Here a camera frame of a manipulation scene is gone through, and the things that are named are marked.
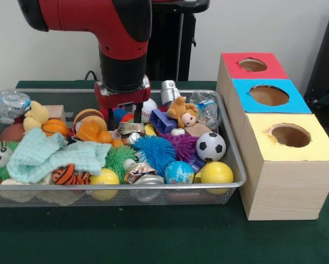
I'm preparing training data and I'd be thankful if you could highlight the small orange basketball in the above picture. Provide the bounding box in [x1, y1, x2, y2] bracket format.
[42, 119, 70, 137]

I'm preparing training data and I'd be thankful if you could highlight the blue spiky ball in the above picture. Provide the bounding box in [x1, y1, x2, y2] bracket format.
[133, 135, 177, 177]

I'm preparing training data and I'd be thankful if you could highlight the yellow ball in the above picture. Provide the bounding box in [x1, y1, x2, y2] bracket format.
[200, 161, 234, 193]
[90, 168, 120, 201]

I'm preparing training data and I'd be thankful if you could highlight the dark green table cloth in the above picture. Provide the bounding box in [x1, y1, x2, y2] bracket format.
[0, 80, 329, 264]

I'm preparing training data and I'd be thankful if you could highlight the brown plush teddy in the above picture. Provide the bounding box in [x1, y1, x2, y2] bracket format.
[166, 96, 200, 128]

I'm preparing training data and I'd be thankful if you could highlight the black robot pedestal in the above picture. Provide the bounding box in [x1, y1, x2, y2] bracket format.
[145, 0, 210, 82]

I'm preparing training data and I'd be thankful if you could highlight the orange bumpy toy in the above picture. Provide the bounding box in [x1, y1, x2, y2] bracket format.
[76, 115, 124, 148]

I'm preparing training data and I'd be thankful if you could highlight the clear mesh bin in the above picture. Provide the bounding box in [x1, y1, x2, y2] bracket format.
[0, 89, 248, 208]

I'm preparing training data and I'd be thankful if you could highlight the mint green cloth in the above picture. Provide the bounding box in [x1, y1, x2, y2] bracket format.
[7, 128, 112, 184]

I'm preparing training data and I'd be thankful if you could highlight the wooden box with three holes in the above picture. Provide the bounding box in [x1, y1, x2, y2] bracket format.
[216, 52, 329, 221]

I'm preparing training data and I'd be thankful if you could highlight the orange tiger plush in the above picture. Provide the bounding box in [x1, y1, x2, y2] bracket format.
[52, 164, 91, 185]

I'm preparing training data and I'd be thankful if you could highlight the black and white soccer ball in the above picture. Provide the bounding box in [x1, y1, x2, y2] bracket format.
[196, 132, 227, 162]

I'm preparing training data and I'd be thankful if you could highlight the small globe ball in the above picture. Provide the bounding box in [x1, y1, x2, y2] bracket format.
[164, 161, 195, 185]

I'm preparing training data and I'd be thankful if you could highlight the green spiky ball with eyes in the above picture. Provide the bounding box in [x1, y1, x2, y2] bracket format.
[0, 141, 20, 181]

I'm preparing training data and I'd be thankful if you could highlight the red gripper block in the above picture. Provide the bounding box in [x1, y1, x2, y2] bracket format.
[94, 76, 152, 132]

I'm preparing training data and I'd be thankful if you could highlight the silver toy robot figure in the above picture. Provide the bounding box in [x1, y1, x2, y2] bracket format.
[161, 80, 180, 108]

